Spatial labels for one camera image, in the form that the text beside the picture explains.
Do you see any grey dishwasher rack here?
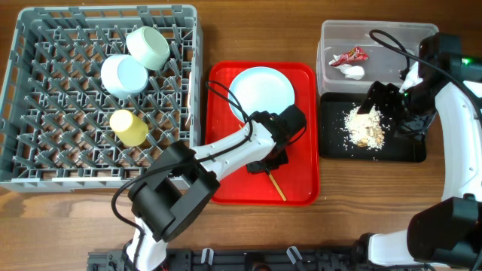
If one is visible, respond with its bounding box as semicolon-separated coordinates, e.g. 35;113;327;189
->
1;5;203;193

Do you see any red snack wrapper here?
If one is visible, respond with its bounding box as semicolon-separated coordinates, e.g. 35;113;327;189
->
328;47;369;67

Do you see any yellow plastic cup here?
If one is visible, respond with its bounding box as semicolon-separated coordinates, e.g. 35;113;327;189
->
109;109;149;147

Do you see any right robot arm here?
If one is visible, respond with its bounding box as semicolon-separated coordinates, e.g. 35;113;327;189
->
359;29;481;270

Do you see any red serving tray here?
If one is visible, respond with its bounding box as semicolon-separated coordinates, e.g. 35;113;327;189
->
209;61;320;206

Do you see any green bowl with rice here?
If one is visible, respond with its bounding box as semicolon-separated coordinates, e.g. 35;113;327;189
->
126;26;170;71

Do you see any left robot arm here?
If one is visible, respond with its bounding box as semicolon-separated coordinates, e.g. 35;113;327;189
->
126;105;307;270

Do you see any white napkin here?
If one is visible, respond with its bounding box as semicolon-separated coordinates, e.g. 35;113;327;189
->
336;64;365;80

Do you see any light blue round plate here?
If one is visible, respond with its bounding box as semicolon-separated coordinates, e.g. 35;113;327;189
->
228;66;295;116

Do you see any white plastic fork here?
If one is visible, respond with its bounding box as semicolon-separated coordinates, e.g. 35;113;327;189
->
185;72;192;126

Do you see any wooden chopstick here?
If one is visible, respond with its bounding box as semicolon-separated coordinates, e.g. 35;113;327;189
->
233;123;286;201

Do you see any black waste bin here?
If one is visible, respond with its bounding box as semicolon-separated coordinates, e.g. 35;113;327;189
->
319;93;426;163

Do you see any clear plastic waste bin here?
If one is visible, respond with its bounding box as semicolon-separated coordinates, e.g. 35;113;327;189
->
316;20;440;96

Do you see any light blue bowl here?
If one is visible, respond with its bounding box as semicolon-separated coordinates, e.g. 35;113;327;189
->
100;54;148;99

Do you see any rice food waste pile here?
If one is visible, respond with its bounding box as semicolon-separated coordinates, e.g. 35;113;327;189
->
341;105;390;151

